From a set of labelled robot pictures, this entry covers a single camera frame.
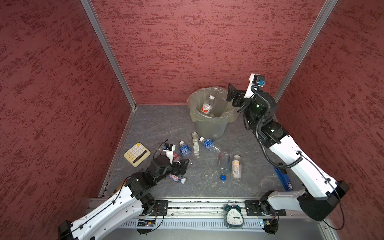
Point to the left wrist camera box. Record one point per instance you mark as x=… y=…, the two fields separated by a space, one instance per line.
x=169 y=151

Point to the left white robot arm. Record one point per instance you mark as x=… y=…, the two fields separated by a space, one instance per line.
x=138 y=185

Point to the right circuit board with cables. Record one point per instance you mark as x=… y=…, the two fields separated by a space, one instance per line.
x=271 y=226

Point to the blue box cutter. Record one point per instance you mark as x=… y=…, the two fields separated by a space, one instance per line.
x=284 y=178

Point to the red white label water bottle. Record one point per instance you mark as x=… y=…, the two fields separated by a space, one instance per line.
x=208 y=105

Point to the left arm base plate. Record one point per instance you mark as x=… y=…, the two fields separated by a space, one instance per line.
x=161 y=207

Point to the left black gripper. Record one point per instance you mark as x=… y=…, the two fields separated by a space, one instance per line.
x=182 y=171

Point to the clear bottle blue cap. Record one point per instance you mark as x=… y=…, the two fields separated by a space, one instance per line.
x=224 y=165

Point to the green label square bottle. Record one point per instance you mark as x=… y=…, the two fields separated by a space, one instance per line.
x=196 y=144

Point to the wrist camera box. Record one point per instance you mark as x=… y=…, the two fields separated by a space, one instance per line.
x=255 y=80
x=169 y=151

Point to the striped brown cylinder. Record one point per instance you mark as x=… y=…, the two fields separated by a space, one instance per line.
x=119 y=187

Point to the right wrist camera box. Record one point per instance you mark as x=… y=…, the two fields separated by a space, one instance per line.
x=255 y=80

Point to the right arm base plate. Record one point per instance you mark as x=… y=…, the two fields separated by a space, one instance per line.
x=253 y=209

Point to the beige calculator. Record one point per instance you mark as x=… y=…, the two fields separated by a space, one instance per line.
x=137 y=154

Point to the blue label bottle upper left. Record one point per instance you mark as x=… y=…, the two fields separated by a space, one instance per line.
x=185 y=150

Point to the left circuit board with cables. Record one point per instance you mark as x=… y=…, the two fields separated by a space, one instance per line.
x=144 y=227

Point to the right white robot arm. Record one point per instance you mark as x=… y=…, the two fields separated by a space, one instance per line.
x=321 y=193

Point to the Pocari blue label bottle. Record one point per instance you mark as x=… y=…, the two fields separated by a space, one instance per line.
x=210 y=145

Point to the yellow label white bottle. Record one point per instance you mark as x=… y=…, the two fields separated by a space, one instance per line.
x=236 y=167

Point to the purple label clear bottle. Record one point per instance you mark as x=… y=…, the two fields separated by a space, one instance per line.
x=179 y=179

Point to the aluminium front rail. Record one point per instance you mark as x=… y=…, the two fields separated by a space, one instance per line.
x=180 y=207

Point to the green alarm clock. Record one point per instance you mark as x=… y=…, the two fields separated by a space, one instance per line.
x=234 y=218

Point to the translucent green bin liner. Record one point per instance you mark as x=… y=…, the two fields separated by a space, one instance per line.
x=221 y=109

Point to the circuit board with cables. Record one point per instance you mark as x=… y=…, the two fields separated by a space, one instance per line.
x=144 y=227
x=271 y=226

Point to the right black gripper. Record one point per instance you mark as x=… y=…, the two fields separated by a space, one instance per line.
x=232 y=92

